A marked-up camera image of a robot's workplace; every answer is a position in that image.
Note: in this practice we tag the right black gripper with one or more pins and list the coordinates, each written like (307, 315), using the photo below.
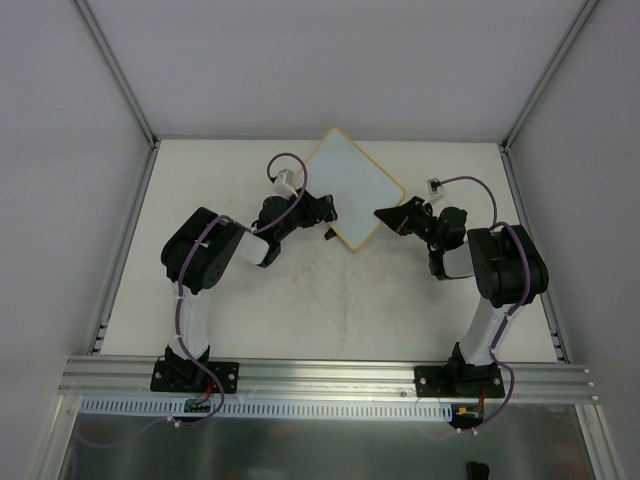
(411, 215)

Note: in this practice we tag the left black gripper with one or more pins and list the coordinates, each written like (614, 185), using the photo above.
(314, 211)

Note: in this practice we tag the yellow framed whiteboard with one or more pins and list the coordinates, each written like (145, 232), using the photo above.
(358, 184)

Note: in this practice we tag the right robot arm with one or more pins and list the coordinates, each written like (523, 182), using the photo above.
(509, 273)

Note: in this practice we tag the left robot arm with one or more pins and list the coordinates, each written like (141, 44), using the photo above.
(195, 259)

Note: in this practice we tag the right whiteboard stand foot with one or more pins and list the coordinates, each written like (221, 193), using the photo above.
(330, 234)

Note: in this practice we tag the black object on floor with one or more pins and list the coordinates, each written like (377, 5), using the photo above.
(477, 471)

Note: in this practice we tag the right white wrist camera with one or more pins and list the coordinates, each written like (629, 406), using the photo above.
(435, 190)

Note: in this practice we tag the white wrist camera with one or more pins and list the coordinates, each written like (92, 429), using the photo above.
(283, 184)
(435, 190)

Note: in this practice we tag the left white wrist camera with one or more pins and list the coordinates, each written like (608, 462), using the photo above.
(283, 184)

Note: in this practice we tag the right aluminium frame post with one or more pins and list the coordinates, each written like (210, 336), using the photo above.
(551, 68)

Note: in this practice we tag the aluminium frame post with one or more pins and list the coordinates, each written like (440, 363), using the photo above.
(109, 58)
(551, 68)

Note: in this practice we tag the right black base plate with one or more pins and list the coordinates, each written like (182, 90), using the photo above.
(468, 382)

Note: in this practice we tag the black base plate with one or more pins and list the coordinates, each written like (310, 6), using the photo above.
(183, 376)
(468, 382)

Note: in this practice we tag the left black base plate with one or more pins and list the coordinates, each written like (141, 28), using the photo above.
(183, 376)

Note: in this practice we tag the aluminium front rail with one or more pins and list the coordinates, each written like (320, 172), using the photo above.
(544, 383)

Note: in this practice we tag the white slotted cable duct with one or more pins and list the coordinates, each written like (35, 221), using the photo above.
(268, 409)

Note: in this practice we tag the left aluminium frame post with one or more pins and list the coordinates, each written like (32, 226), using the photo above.
(109, 58)

